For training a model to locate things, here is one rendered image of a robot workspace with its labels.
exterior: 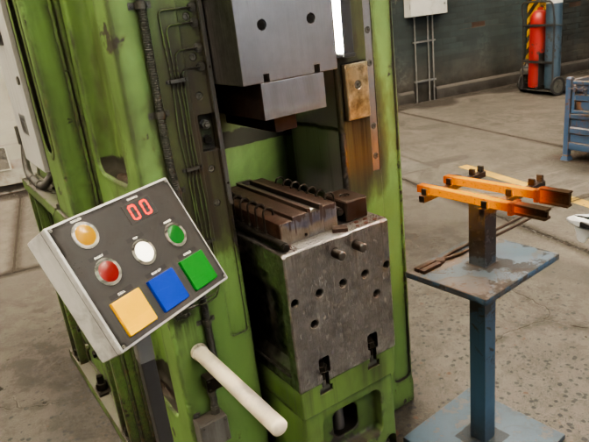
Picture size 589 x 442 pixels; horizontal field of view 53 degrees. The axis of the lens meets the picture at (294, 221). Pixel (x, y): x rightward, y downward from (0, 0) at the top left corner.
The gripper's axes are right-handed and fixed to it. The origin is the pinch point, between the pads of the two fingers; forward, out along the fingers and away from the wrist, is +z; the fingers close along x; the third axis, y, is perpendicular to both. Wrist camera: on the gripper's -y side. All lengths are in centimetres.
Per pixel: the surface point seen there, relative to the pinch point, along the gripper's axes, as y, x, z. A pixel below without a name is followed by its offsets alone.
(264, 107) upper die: -33, -50, 56
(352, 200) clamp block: -1, -24, 55
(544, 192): -0.4, 11.6, 14.4
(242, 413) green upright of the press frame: 63, -64, 71
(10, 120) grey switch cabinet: 21, -8, 590
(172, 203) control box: -17, -82, 51
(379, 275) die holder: 23, -21, 48
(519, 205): -0.8, -2.1, 13.4
